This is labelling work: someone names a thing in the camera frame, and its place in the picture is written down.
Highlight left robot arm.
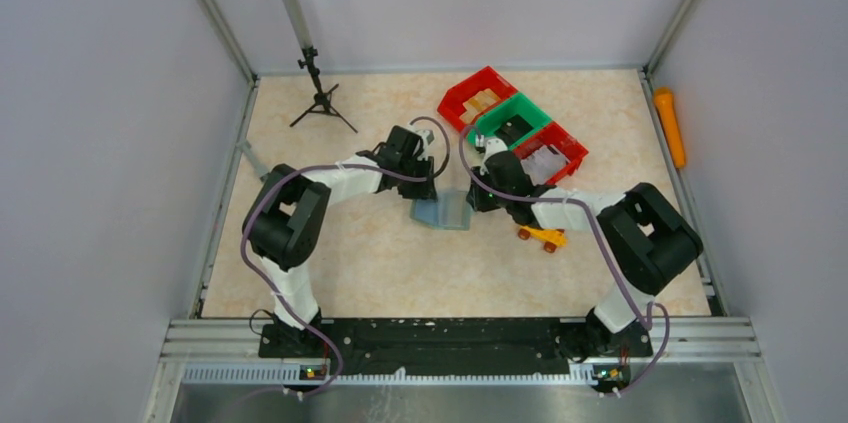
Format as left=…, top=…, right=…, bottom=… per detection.
left=241, top=125, right=444, bottom=336

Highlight green card holder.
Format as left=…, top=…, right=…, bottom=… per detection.
left=410, top=189, right=472, bottom=231

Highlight clear plastic bags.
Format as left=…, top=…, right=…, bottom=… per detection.
left=522, top=145, right=570, bottom=185

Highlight wooden blocks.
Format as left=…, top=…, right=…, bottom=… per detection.
left=460, top=88, right=501, bottom=124

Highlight black item in green bin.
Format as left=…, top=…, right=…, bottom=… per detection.
left=495, top=115, right=533, bottom=147

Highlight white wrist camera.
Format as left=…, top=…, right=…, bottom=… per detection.
left=415, top=129, right=435, bottom=151
left=473, top=135, right=509, bottom=166

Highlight red bin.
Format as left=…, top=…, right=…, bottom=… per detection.
left=513, top=122, right=589, bottom=185
left=437, top=66, right=518, bottom=132

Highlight orange flashlight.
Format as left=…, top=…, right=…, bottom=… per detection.
left=653, top=87, right=687, bottom=169

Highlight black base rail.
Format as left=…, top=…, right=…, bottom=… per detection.
left=258, top=317, right=653, bottom=376

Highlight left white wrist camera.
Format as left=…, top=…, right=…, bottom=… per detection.
left=415, top=129, right=435, bottom=151

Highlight near red bin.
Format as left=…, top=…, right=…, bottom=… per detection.
left=513, top=122, right=589, bottom=185

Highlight small grey tool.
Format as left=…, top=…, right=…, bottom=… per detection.
left=236, top=139, right=270, bottom=182

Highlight far red bin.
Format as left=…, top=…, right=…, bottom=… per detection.
left=437, top=66, right=518, bottom=132

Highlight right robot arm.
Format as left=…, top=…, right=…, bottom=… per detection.
left=468, top=150, right=704, bottom=354

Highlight green bin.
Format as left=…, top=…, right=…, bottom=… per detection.
left=466, top=92, right=553, bottom=150

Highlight black tripod with grey tube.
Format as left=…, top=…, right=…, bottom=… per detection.
left=281, top=0, right=358, bottom=134

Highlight yellow toy car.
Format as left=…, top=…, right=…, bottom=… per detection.
left=517, top=226, right=568, bottom=254

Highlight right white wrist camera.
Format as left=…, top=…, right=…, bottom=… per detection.
left=473, top=135, right=509, bottom=166

